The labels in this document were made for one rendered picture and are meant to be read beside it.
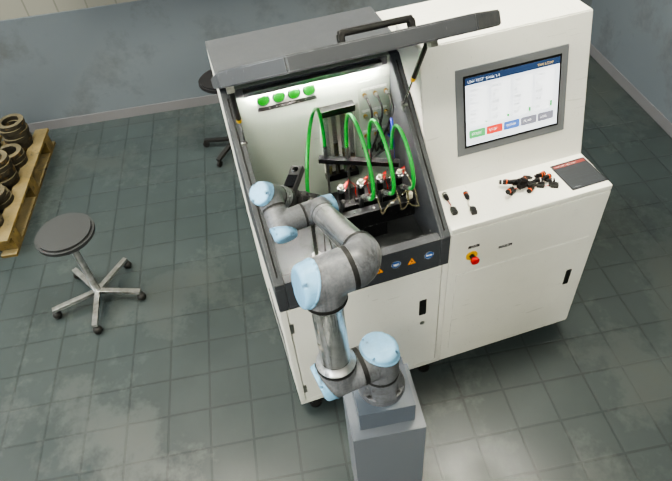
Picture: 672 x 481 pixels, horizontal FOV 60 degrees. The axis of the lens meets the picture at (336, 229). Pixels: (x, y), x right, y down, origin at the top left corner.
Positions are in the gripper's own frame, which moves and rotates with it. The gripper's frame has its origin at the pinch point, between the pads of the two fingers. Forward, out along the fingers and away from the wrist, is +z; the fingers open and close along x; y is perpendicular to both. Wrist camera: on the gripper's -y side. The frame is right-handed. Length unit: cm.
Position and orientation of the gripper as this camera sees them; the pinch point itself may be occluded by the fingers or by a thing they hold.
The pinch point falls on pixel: (312, 197)
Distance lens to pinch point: 207.5
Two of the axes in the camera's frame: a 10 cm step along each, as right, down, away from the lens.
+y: -0.4, 10.0, -0.3
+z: 4.3, 0.5, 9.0
